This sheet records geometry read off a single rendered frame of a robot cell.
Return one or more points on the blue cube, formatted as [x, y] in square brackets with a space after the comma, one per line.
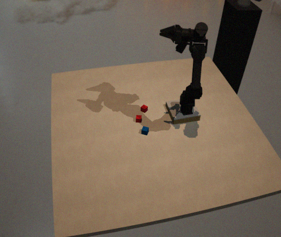
[145, 130]

